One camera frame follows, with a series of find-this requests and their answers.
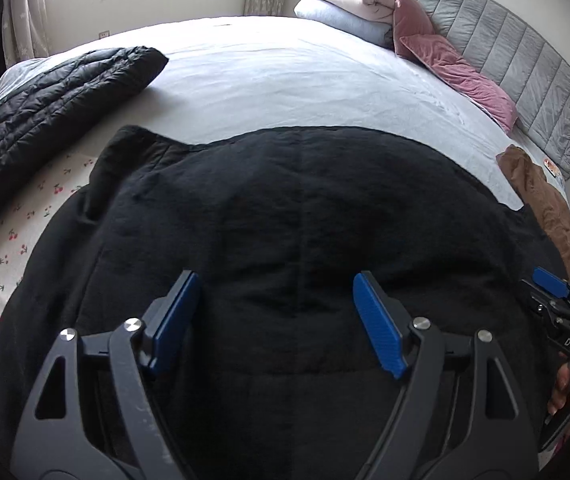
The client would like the black long coat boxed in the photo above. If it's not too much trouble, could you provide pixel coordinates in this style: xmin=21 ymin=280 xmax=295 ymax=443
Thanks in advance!
xmin=0 ymin=125 xmax=570 ymax=480

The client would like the pink velvet pillow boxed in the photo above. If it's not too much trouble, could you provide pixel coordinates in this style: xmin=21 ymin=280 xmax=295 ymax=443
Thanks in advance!
xmin=355 ymin=0 xmax=434 ymax=52
xmin=395 ymin=35 xmax=519 ymax=134

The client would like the light blue folded blanket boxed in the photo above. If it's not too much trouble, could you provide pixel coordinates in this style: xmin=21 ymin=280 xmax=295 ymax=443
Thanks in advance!
xmin=293 ymin=0 xmax=396 ymax=51

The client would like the small printed packet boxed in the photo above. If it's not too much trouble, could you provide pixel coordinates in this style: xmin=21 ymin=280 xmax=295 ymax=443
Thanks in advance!
xmin=542 ymin=157 xmax=566 ymax=181

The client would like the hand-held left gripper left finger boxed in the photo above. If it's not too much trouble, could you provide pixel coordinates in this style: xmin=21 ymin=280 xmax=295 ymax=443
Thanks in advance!
xmin=12 ymin=269 xmax=203 ymax=480

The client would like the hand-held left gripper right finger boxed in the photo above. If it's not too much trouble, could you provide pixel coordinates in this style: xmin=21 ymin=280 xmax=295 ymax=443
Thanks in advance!
xmin=352 ymin=270 xmax=540 ymax=480

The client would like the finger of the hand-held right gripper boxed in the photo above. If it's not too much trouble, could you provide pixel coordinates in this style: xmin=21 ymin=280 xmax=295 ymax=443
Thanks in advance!
xmin=521 ymin=281 xmax=570 ymax=331
xmin=532 ymin=266 xmax=570 ymax=312

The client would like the grey padded headboard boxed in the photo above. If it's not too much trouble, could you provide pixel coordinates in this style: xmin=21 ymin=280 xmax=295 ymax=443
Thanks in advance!
xmin=372 ymin=0 xmax=570 ymax=182

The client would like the black quilted down jacket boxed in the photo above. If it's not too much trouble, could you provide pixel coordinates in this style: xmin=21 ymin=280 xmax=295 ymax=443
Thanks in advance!
xmin=0 ymin=46 xmax=169 ymax=257

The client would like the brown garment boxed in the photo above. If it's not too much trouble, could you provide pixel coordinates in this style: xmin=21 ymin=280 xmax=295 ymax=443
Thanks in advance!
xmin=496 ymin=145 xmax=570 ymax=292

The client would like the bed with white sheet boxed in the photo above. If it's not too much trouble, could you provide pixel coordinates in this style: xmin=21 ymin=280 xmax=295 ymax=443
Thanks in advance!
xmin=0 ymin=15 xmax=570 ymax=480

